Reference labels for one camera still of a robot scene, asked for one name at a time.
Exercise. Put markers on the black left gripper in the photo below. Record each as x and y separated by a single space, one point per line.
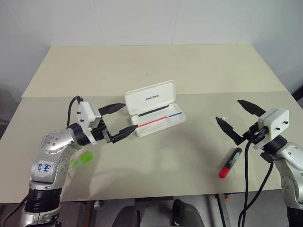
100 134

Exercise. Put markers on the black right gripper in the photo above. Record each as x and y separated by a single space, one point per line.
254 136

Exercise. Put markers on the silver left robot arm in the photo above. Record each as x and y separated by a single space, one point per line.
53 144

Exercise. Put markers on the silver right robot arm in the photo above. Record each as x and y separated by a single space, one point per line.
292 165

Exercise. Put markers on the white plastic pencil case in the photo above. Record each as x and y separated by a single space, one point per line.
151 99

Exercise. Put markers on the thin red pen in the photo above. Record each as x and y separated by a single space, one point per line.
152 121

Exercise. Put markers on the thin black pen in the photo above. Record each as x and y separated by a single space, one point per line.
154 111

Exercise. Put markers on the red and black marker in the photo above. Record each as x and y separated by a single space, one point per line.
229 163

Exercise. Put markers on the green translucent highlighter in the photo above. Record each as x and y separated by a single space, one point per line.
84 158

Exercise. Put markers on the thin blue pen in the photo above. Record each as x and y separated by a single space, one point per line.
175 115

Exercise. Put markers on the beige table sheet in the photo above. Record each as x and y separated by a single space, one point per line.
142 68

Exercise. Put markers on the white sticker blue writing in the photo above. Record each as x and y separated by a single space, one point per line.
42 168

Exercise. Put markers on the dark rounded shape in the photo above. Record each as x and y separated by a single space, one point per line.
127 217
187 215

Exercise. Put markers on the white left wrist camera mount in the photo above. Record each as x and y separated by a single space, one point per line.
86 113

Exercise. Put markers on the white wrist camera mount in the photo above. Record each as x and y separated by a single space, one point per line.
86 113
274 123

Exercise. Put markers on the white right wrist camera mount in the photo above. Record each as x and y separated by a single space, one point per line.
274 123

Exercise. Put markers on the metal table frame leg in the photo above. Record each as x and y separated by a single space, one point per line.
221 210

